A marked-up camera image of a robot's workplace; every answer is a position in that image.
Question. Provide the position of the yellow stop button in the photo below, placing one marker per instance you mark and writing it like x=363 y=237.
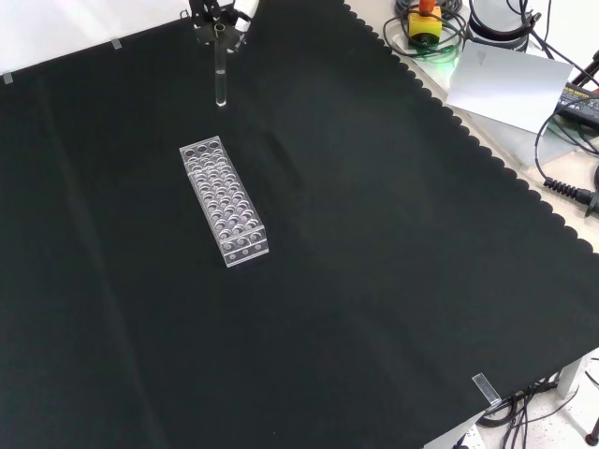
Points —
x=423 y=25

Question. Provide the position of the black power adapter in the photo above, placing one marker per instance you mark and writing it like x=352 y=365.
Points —
x=580 y=105

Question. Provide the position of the pale board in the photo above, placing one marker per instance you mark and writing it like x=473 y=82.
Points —
x=507 y=86

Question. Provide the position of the black and grey round base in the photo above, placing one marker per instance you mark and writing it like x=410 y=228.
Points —
x=496 y=28

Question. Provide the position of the clear glass test tube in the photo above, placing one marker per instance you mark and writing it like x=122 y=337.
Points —
x=220 y=75

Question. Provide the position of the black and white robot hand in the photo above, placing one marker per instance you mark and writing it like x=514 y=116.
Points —
x=206 y=21

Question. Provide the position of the clear acrylic test tube rack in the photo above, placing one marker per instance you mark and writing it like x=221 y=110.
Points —
x=220 y=196

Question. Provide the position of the black bench cloth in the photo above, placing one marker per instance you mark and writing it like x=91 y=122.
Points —
x=327 y=280

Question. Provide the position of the grey tape strip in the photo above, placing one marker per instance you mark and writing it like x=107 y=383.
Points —
x=7 y=78
x=117 y=45

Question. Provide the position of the clear tape strip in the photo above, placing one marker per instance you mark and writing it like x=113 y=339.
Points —
x=486 y=389

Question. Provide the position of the grey table leg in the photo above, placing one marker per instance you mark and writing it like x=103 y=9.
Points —
x=570 y=376

